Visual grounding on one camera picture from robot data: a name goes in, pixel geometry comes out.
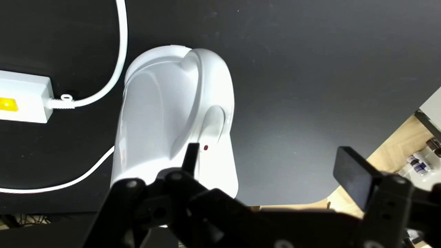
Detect thick white power strip cable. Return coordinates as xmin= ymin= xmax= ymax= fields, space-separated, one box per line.
xmin=46 ymin=0 xmax=129 ymax=110

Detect dark brown bottle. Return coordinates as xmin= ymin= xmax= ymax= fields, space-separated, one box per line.
xmin=426 ymin=137 xmax=441 ymax=158

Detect thin white kettle cable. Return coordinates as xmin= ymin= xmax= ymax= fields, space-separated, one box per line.
xmin=0 ymin=145 xmax=115 ymax=194

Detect row of small white bottles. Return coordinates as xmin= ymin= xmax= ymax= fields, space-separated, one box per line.
xmin=406 ymin=151 xmax=436 ymax=177

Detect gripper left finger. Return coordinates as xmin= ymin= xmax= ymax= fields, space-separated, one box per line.
xmin=82 ymin=143 xmax=257 ymax=248

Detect white electric kettle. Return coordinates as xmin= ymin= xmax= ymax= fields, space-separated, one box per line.
xmin=110 ymin=45 xmax=239 ymax=199

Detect white kettle switch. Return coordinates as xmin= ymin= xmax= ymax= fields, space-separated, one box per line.
xmin=199 ymin=105 xmax=227 ymax=146

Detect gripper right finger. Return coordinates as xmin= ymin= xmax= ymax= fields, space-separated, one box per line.
xmin=333 ymin=146 xmax=441 ymax=248

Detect white power strip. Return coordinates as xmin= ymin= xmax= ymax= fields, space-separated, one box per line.
xmin=0 ymin=70 xmax=55 ymax=124

